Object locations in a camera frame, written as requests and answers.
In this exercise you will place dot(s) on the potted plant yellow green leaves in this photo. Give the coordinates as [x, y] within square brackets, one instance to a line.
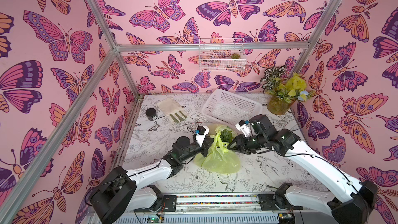
[284, 92]

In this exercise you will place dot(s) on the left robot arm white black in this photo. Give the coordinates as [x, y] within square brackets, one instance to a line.
[125, 190]

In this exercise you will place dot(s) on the small green item in wire basket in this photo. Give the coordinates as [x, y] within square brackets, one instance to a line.
[235, 56]

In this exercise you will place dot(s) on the pineapple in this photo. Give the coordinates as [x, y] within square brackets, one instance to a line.
[227, 135]

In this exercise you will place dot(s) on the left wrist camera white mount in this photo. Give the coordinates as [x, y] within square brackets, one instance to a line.
[200, 134]

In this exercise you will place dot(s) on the white plastic perforated basket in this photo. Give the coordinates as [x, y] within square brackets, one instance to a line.
[229, 108]

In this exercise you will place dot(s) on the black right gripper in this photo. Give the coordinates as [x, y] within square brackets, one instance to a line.
[241, 140]

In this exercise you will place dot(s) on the white wire wall basket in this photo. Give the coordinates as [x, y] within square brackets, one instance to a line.
[217, 57]

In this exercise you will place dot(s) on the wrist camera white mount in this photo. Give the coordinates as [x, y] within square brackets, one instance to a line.
[244, 127]
[200, 134]

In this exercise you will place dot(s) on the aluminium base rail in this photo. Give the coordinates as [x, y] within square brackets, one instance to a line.
[244, 208]

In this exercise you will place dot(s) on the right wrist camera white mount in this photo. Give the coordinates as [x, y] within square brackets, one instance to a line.
[244, 127]

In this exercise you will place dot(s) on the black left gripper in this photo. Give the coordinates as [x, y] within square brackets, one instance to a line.
[203, 148]

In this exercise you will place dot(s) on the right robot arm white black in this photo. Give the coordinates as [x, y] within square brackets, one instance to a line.
[311, 161]

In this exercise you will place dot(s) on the yellow-green plastic bag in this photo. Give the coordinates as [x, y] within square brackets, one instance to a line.
[219, 159]

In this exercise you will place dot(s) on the small black round jar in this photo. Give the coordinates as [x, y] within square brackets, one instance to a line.
[151, 114]

